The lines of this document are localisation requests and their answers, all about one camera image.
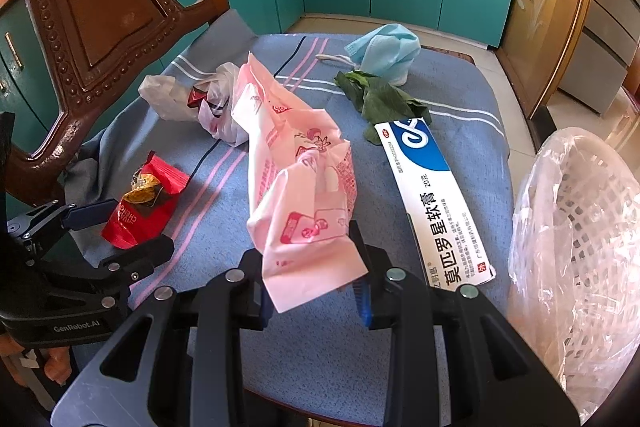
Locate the green leaf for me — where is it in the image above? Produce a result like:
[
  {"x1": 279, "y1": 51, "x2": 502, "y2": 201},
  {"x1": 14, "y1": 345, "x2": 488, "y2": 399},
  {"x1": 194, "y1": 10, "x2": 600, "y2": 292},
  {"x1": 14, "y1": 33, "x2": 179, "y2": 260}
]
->
[{"x1": 334, "y1": 69, "x2": 433, "y2": 144}]

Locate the red snack wrapper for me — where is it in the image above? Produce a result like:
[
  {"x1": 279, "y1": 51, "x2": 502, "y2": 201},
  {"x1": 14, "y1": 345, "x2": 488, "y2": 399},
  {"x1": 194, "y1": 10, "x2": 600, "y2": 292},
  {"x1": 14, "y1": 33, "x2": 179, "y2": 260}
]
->
[{"x1": 101, "y1": 151, "x2": 191, "y2": 250}]

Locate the person's left hand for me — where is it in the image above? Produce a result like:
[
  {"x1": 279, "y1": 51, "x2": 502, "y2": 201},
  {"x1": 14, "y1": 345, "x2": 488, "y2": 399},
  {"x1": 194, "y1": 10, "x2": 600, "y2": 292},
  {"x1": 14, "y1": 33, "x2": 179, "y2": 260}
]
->
[{"x1": 0, "y1": 336, "x2": 76, "y2": 388}]

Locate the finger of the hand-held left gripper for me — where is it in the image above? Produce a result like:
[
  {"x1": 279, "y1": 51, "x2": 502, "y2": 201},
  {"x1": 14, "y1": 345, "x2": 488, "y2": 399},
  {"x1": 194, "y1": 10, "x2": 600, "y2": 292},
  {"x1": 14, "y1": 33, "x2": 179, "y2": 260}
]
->
[
  {"x1": 97, "y1": 234, "x2": 176, "y2": 291},
  {"x1": 7, "y1": 199, "x2": 118, "y2": 249}
]

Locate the wood framed glass door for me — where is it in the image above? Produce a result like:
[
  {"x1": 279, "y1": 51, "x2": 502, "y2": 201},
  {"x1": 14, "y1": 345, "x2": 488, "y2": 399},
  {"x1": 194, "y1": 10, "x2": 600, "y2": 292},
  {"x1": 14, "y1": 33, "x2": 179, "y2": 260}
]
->
[{"x1": 500, "y1": 0, "x2": 598, "y2": 118}]

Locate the silver refrigerator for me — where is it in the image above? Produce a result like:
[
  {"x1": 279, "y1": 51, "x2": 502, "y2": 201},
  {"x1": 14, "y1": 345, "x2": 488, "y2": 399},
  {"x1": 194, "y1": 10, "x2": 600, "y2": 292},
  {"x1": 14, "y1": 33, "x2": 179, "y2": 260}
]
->
[{"x1": 557, "y1": 0, "x2": 640, "y2": 118}]

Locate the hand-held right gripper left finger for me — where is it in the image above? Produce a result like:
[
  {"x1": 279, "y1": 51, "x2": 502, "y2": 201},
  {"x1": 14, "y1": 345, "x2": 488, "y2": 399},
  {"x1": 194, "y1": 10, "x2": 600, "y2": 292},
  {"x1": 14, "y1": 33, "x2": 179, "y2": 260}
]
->
[{"x1": 50, "y1": 249, "x2": 273, "y2": 427}]

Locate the white plastic bag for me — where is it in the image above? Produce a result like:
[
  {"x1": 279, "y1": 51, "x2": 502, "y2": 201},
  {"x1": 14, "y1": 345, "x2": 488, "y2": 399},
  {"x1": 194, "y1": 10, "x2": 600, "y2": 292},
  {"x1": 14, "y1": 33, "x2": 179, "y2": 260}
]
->
[{"x1": 138, "y1": 62, "x2": 251, "y2": 148}]

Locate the carved wooden chair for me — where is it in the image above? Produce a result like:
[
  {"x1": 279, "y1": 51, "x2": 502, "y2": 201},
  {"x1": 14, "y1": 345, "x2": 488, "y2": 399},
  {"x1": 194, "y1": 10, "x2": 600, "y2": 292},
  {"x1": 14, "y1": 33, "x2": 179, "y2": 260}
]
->
[{"x1": 0, "y1": 0, "x2": 236, "y2": 210}]

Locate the blue striped cloth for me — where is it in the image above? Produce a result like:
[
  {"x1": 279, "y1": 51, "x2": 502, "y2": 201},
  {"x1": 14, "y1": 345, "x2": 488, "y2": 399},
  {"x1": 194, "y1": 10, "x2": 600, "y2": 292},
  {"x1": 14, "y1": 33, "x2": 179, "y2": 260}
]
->
[{"x1": 62, "y1": 9, "x2": 512, "y2": 413}]

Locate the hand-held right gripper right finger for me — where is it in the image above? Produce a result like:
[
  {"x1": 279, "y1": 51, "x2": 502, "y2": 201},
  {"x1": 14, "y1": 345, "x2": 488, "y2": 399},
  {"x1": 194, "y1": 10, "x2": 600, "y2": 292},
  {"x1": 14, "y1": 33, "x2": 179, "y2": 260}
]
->
[{"x1": 347, "y1": 219, "x2": 581, "y2": 427}]

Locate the white blue ointment box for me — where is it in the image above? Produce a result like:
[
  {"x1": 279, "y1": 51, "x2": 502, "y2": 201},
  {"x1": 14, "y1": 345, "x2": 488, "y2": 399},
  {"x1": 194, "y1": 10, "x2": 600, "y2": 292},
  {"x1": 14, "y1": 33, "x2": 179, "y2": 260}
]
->
[{"x1": 374, "y1": 117, "x2": 498, "y2": 289}]

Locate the white plastic waste basket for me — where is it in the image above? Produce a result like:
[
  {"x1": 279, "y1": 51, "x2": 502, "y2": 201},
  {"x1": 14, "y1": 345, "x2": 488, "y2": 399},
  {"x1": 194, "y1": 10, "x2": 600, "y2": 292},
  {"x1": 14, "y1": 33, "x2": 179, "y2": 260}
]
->
[{"x1": 507, "y1": 127, "x2": 640, "y2": 418}]

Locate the pink printed plastic bag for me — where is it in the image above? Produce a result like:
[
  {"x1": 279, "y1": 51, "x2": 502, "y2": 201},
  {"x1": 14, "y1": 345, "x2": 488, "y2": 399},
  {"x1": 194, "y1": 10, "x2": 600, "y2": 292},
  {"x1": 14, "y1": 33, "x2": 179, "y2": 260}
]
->
[{"x1": 230, "y1": 52, "x2": 372, "y2": 314}]

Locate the blue face mask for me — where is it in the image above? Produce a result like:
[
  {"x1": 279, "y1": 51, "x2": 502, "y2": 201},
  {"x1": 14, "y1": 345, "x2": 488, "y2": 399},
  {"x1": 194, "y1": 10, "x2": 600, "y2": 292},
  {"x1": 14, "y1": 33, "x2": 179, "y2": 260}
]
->
[{"x1": 316, "y1": 23, "x2": 421, "y2": 88}]

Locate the small dark red wrapper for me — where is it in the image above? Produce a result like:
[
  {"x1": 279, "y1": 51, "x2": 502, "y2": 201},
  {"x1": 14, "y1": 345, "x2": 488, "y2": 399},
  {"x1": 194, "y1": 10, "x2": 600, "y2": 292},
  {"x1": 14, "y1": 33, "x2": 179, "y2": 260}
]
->
[{"x1": 186, "y1": 86, "x2": 213, "y2": 112}]

